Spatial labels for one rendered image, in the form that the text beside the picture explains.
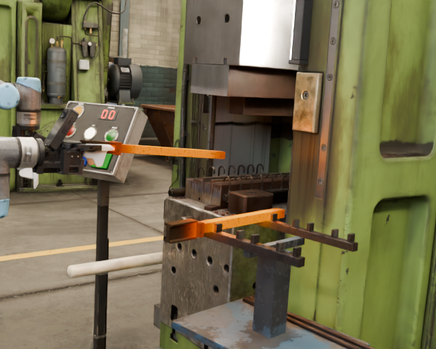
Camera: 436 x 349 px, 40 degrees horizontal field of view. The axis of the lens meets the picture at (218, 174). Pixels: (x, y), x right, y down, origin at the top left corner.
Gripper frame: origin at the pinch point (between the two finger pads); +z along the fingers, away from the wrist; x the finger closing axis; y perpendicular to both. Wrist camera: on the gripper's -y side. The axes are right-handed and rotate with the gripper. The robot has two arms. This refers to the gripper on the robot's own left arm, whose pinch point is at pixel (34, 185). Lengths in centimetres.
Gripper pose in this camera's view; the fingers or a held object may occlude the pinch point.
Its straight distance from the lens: 209.0
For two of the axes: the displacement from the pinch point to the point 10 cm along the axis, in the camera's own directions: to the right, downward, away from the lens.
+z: -0.6, 9.9, 1.6
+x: 3.7, 1.7, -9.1
